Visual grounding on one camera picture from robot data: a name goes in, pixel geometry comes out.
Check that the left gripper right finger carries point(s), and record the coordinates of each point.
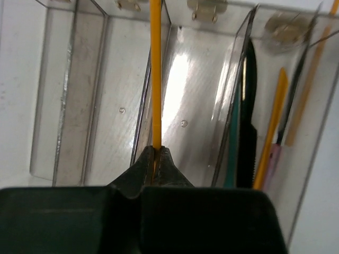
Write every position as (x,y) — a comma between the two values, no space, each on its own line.
(208,220)

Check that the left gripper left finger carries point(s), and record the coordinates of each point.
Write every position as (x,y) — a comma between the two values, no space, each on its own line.
(92,219)

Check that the teal plastic knife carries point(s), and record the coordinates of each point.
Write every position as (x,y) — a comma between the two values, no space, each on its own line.
(230,179)

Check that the black knife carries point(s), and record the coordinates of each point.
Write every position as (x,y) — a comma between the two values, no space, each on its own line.
(248,133)

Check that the silver knife pink handle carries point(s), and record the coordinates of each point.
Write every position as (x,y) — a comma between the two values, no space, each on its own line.
(300,29)

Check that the orange chopstick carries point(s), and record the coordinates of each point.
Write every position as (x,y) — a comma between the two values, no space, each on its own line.
(156,78)

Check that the clear tiered utensil organizer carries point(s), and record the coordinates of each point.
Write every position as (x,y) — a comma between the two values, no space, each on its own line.
(93,115)

